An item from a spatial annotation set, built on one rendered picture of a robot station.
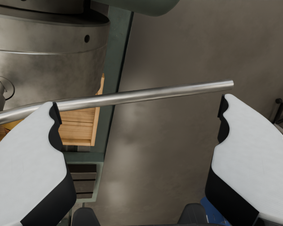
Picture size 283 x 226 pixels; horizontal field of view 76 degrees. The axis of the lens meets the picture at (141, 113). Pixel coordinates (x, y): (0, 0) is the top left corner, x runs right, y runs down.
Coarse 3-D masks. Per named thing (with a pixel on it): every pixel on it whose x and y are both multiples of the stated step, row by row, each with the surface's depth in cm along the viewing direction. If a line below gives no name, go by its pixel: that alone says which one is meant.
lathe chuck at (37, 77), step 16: (0, 64) 20; (16, 64) 20; (32, 64) 21; (48, 64) 22; (64, 64) 24; (80, 64) 26; (96, 64) 30; (16, 80) 21; (32, 80) 22; (48, 80) 23; (64, 80) 25; (80, 80) 28; (96, 80) 32; (16, 96) 22; (32, 96) 23; (48, 96) 25; (64, 96) 26; (80, 96) 29
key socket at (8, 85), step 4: (0, 76) 20; (0, 80) 21; (4, 80) 21; (8, 80) 21; (4, 84) 21; (8, 84) 21; (12, 84) 21; (8, 88) 21; (12, 88) 22; (4, 92) 22; (8, 92) 22; (12, 92) 22; (4, 96) 22; (8, 96) 22
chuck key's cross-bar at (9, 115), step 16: (224, 80) 18; (96, 96) 17; (112, 96) 17; (128, 96) 17; (144, 96) 18; (160, 96) 18; (176, 96) 18; (0, 112) 16; (16, 112) 16; (32, 112) 17
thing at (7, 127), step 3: (18, 120) 36; (21, 120) 36; (6, 123) 36; (9, 123) 36; (12, 123) 36; (15, 123) 36; (18, 123) 36; (3, 126) 37; (6, 126) 37; (9, 126) 37; (12, 126) 37; (6, 129) 38; (9, 129) 37; (6, 132) 39
